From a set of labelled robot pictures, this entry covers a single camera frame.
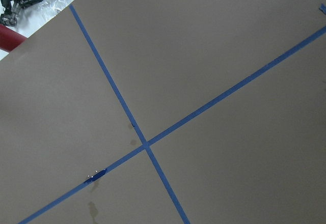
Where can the red thermos bottle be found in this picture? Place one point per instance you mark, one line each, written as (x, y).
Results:
(10, 39)

